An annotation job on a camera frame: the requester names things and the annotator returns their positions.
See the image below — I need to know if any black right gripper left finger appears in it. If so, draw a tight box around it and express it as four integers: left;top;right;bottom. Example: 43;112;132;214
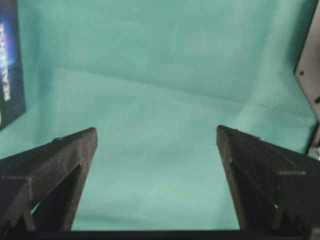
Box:
0;127;98;232

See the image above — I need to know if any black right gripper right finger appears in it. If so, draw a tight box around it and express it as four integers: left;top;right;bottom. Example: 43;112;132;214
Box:
216;125;320;232

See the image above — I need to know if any green table cloth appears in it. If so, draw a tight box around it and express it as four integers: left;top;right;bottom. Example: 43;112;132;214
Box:
0;0;317;230

